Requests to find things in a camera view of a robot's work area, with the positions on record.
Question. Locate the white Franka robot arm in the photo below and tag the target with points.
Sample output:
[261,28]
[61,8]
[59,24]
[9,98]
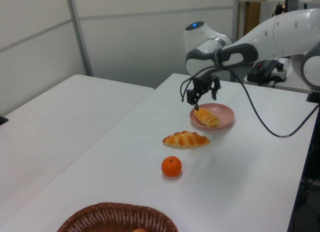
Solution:
[282,34]

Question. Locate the ridged toy bread roll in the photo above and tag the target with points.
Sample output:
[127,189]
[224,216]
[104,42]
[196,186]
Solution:
[206,117]

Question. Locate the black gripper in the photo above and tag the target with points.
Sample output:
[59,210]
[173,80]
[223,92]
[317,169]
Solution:
[204,83]

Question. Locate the black table clamp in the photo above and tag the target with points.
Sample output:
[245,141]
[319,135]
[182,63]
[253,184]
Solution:
[313,96]

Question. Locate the black tripod stand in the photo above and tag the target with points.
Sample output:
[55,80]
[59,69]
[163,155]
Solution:
[278,9]

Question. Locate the black monitor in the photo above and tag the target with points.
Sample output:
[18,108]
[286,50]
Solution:
[287,0]

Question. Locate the braided toy bread loaf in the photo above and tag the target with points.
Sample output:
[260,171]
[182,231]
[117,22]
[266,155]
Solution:
[187,140]

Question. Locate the pink plate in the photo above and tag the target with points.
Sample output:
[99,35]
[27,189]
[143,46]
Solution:
[225,114]

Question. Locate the toy orange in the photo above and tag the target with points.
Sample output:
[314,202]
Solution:
[171,166]

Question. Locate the brown cardboard panel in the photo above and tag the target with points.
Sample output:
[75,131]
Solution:
[251,17]

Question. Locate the emergency stop button box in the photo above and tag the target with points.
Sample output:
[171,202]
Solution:
[279,73]

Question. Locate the brown woven basket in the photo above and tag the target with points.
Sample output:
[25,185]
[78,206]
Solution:
[112,217]

